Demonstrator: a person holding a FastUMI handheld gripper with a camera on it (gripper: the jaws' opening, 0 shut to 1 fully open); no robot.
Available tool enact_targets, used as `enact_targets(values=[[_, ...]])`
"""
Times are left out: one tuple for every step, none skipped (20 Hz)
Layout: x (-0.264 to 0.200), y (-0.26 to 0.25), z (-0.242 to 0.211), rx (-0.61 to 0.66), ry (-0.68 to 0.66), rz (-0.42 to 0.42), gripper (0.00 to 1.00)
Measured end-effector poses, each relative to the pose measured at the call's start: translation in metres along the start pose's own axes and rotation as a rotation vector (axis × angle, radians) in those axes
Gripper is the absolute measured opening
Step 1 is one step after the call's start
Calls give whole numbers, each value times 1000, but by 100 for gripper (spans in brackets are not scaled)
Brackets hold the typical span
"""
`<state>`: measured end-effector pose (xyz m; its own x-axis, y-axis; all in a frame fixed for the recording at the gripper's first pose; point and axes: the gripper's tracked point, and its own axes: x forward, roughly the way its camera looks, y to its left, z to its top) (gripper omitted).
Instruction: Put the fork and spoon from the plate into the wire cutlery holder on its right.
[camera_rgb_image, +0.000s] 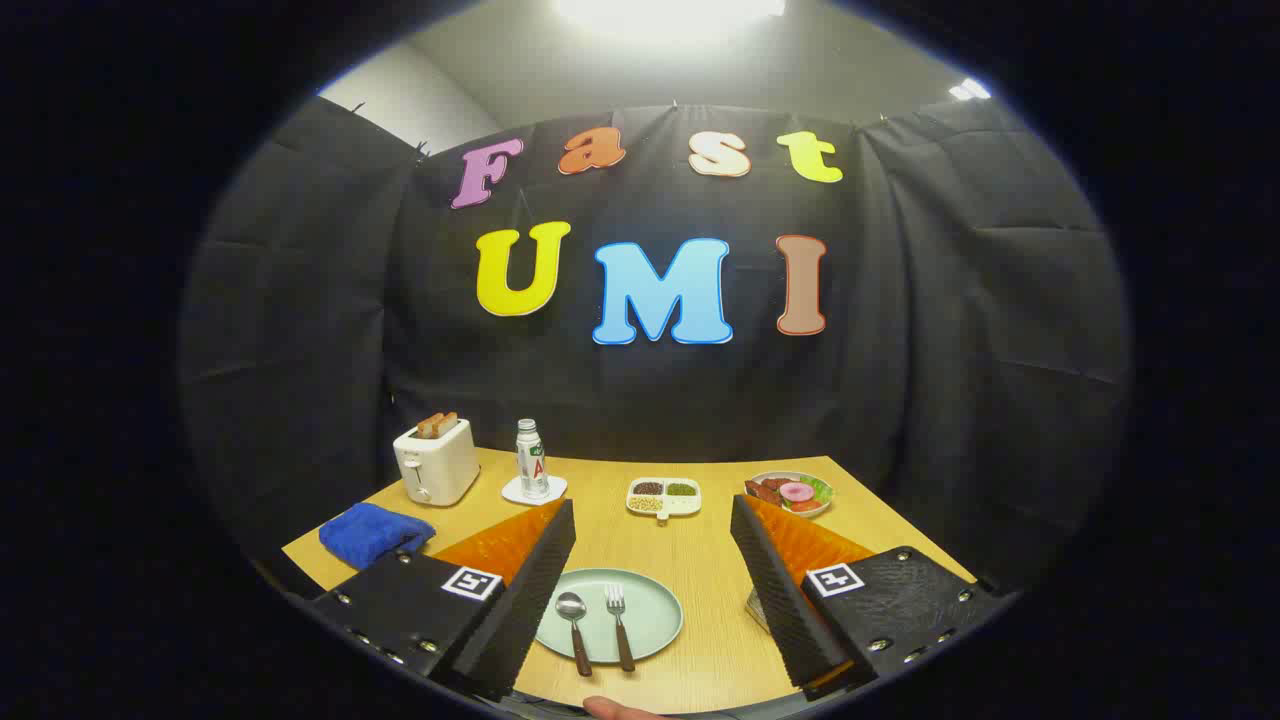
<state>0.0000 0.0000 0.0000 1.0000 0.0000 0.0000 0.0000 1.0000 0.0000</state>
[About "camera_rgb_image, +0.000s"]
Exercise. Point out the blue cloth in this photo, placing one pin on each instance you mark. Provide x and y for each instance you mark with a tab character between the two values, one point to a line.
372	533

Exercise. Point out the yellow beans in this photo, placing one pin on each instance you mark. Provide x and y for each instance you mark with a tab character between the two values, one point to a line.
646	504

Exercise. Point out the black backdrop cloth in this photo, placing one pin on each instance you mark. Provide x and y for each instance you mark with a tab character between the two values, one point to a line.
900	350

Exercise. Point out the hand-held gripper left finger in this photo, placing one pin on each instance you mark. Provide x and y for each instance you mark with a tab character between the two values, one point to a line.
520	610

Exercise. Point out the small drink bottle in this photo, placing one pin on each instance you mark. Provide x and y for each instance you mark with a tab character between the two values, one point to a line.
531	460

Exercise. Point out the pale green plate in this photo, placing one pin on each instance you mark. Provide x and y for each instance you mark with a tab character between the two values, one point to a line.
652	610

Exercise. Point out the brown toast slice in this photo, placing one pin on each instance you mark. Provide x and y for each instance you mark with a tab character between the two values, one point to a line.
449	421
428	427

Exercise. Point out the white square coaster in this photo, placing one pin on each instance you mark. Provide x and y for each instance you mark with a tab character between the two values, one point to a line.
556	490

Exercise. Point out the red tomato slice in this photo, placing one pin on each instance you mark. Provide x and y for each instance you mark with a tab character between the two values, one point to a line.
805	505

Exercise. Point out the large ceiling light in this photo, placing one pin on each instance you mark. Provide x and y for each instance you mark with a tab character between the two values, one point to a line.
670	15

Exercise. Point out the white toaster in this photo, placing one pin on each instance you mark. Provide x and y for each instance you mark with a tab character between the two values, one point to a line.
440	468

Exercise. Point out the white food plate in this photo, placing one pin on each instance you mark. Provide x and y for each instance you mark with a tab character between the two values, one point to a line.
822	510

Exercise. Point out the green lettuce leaf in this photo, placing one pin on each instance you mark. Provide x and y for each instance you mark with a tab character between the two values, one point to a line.
822	489

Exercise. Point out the white divided dish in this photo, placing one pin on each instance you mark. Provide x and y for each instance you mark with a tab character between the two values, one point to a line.
685	506

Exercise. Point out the pink ham slice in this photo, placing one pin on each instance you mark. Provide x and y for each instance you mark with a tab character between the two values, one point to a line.
797	492

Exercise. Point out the green beans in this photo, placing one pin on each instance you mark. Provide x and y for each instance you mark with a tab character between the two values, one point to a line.
682	489

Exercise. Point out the small ceiling light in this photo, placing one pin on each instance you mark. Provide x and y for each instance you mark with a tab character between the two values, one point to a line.
970	89

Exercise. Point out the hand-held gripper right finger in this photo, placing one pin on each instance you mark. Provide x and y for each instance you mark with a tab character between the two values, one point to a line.
785	600

